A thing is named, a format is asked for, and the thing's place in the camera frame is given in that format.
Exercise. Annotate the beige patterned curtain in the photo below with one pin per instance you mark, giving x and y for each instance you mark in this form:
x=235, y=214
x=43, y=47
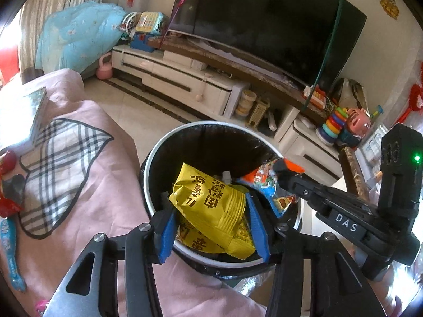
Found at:
x=59, y=0

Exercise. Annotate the pink round toy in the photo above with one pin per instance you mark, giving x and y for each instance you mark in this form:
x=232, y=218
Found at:
x=357, y=122

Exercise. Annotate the light blue floral cloth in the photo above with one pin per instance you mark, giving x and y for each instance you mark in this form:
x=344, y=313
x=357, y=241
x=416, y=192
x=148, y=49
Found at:
x=76, y=33

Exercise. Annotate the black round trash bin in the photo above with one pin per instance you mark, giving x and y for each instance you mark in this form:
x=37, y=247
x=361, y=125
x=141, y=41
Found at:
x=211, y=138

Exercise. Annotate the yellow spool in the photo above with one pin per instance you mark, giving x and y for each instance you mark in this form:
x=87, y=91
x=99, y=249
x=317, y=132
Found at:
x=246, y=102

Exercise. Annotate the gold wall sticker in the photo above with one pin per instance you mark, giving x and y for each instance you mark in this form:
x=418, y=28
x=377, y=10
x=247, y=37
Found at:
x=390, y=6

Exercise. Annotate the wooden grater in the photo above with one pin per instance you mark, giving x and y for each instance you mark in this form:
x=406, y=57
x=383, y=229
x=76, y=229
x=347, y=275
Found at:
x=257, y=115

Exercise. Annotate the green thin rod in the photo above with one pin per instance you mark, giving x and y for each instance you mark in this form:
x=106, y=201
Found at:
x=327, y=49

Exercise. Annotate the red snack packet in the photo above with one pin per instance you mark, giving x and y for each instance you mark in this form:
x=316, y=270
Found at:
x=6, y=201

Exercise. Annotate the pink blanket plaid patch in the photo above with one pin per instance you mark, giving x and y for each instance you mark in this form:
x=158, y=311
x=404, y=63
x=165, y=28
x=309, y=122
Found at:
x=99, y=171

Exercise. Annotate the beige patterned bag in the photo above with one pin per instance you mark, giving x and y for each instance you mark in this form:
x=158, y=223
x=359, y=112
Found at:
x=353, y=92

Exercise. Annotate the red tassel wall ornament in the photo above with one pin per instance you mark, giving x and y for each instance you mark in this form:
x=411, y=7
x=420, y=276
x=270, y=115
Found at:
x=414, y=100

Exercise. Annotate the blue toy cash register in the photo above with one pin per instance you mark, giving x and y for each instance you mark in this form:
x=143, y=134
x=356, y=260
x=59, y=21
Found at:
x=142, y=42

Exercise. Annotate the pink thin rod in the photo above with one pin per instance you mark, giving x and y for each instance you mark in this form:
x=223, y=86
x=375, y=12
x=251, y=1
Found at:
x=178, y=10

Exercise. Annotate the white television stand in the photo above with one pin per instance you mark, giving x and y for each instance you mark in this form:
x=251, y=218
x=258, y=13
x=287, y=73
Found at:
x=172, y=72

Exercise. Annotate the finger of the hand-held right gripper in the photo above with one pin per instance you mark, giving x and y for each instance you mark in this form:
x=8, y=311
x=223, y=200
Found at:
x=310, y=198
x=317, y=186

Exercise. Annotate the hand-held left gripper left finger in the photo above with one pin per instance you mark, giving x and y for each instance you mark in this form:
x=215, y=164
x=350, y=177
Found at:
x=168, y=234

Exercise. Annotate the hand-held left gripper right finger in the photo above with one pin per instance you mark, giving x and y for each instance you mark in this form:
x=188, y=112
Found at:
x=257, y=231

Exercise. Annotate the pink toy kettle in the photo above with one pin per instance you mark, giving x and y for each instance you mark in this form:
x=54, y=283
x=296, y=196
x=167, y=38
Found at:
x=104, y=69

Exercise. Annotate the black flat television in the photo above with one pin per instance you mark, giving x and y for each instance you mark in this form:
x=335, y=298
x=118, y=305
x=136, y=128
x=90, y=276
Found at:
x=264, y=23

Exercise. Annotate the blue snack packet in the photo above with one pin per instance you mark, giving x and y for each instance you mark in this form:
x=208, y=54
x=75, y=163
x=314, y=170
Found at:
x=11, y=261

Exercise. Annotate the orange snack packet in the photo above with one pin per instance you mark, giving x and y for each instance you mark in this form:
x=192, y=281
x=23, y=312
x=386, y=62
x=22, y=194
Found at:
x=264, y=178

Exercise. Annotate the yellow snack packet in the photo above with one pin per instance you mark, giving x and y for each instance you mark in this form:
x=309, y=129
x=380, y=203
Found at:
x=211, y=204

